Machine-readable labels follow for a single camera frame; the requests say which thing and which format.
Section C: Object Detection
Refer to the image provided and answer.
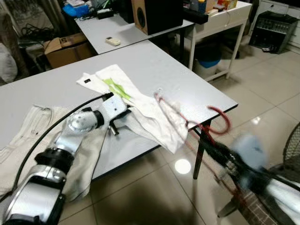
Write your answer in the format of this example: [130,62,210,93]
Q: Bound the white T-shirt green print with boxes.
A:
[76,64,189,154]

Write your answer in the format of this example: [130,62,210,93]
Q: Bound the red clothes hanger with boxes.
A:
[154,91,256,211]

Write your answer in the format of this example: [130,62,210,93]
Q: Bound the grey table black edge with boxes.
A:
[0,40,238,181]
[75,12,195,64]

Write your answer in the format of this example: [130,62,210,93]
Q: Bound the black floor fan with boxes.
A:
[281,121,300,172]

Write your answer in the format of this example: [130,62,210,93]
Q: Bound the white remote control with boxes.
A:
[105,37,121,46]

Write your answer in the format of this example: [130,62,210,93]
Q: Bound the brown cardboard box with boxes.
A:
[44,33,97,69]

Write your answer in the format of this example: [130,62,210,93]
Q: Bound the beige trousers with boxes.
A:
[0,105,111,202]

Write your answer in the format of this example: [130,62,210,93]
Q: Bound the white bin blue liner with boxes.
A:
[194,45,222,79]

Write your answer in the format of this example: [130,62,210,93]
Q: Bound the black power adapter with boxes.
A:
[96,8,115,20]

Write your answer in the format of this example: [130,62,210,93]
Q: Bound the wooden black speaker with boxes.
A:
[131,0,184,36]

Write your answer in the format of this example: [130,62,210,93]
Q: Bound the blue bag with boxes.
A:
[62,1,90,18]

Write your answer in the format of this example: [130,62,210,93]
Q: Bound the black soundbar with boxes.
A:
[183,8,210,25]

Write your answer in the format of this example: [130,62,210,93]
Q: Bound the white plastic bag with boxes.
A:
[0,42,18,85]

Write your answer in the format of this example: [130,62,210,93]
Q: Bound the black equipment case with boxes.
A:
[248,11,299,54]

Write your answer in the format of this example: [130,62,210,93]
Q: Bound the blue yellow bottle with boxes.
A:
[190,0,209,13]

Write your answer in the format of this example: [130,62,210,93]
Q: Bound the white desk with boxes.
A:
[187,1,253,81]

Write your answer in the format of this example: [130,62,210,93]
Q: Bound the orange box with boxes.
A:
[217,0,238,11]

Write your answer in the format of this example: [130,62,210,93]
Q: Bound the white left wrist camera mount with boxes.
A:
[99,95,131,123]

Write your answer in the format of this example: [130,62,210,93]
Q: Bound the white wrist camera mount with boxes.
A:
[99,95,131,123]
[231,134,269,170]

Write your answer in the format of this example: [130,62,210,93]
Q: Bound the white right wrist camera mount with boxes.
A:
[231,134,269,170]

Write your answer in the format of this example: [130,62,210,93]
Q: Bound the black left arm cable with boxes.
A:
[10,92,114,193]

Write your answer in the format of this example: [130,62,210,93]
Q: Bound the black floor cables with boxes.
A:
[21,22,59,42]

